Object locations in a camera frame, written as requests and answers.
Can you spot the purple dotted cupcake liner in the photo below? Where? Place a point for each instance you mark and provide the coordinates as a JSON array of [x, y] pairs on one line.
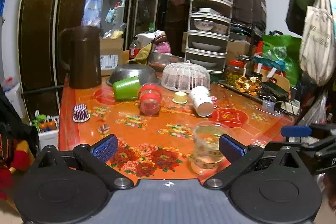
[[80, 113]]

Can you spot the steel colander bowl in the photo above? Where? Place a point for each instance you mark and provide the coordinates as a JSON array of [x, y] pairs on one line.
[[144, 73]]

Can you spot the white mesh food cover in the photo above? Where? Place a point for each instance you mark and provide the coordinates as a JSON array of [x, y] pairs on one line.
[[183, 77]]

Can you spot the white tiered dish rack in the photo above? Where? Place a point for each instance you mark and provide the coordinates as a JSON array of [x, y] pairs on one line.
[[208, 32]]

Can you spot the black covered appliance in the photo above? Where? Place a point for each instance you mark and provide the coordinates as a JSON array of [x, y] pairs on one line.
[[250, 13]]

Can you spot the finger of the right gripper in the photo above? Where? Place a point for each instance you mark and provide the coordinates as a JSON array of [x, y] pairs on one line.
[[296, 131]]

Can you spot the yellow cupcake liner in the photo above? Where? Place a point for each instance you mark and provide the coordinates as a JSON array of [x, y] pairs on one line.
[[180, 97]]

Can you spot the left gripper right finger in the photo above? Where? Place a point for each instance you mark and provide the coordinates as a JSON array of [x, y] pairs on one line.
[[242, 158]]

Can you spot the large steel bowl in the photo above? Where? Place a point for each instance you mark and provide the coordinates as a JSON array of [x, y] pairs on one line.
[[158, 61]]

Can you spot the green plastic cup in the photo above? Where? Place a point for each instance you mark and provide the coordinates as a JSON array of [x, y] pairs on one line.
[[126, 89]]

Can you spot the red striped cupcake liner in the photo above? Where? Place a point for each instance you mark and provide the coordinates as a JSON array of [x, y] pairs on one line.
[[214, 101]]

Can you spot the red lid pickle jar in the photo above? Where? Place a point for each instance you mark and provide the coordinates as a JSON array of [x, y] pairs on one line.
[[234, 70]]

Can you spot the beige tote bag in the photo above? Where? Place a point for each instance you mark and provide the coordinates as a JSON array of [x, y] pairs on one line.
[[317, 50]]

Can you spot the red banded clear cup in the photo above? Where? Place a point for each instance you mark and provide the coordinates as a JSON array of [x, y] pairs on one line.
[[149, 97]]

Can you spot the orange patterned tablecloth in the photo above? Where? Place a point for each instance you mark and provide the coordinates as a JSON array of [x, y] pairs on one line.
[[161, 146]]

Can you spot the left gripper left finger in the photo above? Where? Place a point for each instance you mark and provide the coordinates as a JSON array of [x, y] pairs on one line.
[[93, 159]]

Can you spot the red label soda bottle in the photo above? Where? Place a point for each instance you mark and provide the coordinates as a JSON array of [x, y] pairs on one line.
[[134, 48]]

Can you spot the cardboard box with label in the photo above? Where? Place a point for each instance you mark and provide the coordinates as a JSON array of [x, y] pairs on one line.
[[110, 55]]

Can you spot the brown plastic pitcher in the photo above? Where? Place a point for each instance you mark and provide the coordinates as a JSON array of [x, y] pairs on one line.
[[79, 55]]

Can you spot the white paper cup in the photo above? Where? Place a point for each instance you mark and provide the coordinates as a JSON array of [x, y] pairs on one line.
[[202, 103]]

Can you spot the clear ribbon plastic cup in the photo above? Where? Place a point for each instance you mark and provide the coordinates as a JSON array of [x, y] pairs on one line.
[[207, 157]]

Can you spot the green shopping bag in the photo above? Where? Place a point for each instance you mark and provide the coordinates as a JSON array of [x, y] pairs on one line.
[[281, 52]]

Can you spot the blue white snack bag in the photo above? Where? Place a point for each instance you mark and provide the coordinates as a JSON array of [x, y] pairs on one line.
[[92, 13]]

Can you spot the tray of dried peels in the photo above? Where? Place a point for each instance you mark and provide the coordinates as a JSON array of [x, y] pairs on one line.
[[272, 89]]

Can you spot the green toy in basket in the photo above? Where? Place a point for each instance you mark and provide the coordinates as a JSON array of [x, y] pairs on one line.
[[44, 123]]

